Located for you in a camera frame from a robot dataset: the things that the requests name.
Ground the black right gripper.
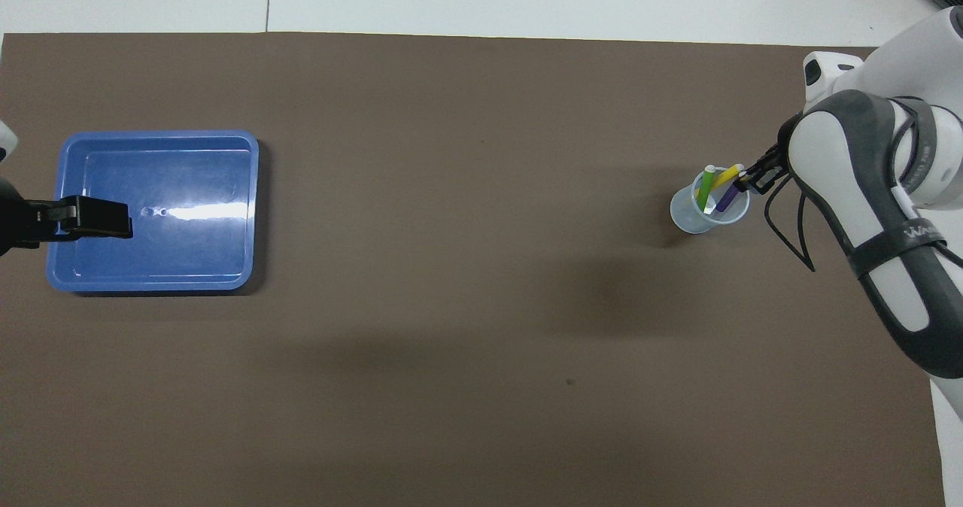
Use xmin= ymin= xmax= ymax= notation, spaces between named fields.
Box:
xmin=734 ymin=141 xmax=792 ymax=196

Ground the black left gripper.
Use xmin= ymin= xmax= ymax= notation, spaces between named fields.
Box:
xmin=0 ymin=178 xmax=134 ymax=260

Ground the blue plastic tray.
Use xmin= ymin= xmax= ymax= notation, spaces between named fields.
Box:
xmin=47 ymin=130 xmax=260 ymax=296

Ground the translucent plastic cup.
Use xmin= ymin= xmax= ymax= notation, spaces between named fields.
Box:
xmin=670 ymin=165 xmax=751 ymax=235

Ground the brown table mat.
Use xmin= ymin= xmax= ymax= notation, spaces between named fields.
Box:
xmin=0 ymin=32 xmax=945 ymax=507

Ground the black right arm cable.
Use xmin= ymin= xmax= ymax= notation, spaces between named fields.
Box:
xmin=764 ymin=176 xmax=817 ymax=273

